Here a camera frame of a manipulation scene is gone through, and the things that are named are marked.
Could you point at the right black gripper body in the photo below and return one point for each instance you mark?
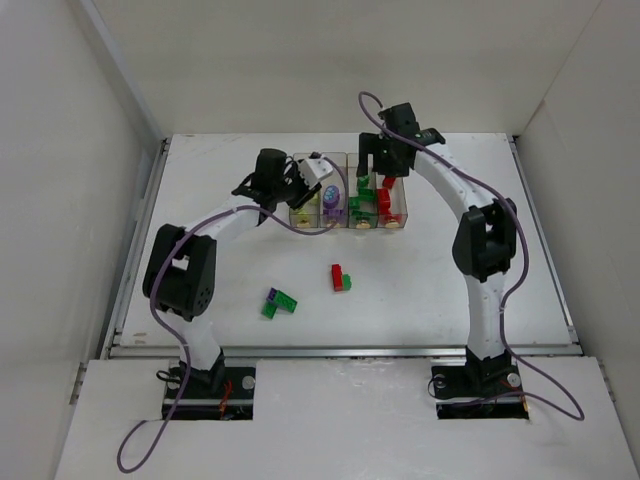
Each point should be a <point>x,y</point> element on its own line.
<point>376,148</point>

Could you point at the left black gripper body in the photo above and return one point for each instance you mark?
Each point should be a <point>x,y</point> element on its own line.
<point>298,192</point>

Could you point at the red square lego brick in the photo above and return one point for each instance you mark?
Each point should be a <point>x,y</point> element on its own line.
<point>388,182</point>

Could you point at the green square lego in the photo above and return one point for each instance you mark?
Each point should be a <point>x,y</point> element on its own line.
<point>363,182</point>
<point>355,204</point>

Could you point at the red round lego stack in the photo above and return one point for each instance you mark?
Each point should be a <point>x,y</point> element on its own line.
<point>383,201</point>

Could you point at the purple lime lego cluster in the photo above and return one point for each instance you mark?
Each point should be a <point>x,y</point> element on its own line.
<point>331,197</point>

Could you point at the green wedge lego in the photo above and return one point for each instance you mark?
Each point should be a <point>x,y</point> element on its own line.
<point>359,216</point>

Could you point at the green purple lego plate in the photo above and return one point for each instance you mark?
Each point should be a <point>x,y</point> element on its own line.
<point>277,300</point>

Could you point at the red green lego stack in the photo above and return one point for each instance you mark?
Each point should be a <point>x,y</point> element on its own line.
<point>341,281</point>

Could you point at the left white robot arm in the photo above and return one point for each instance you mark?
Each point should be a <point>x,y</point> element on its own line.
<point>179,281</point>

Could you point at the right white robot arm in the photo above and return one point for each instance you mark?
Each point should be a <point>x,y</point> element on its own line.
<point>482,250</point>

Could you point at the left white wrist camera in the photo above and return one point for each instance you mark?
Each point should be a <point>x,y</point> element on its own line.
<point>314,169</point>

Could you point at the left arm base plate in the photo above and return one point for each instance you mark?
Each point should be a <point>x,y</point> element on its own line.
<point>226,394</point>

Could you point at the aluminium rail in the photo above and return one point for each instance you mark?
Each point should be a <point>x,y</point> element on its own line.
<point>122,352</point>

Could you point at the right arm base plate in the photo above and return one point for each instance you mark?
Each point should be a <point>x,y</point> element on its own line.
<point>462,395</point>

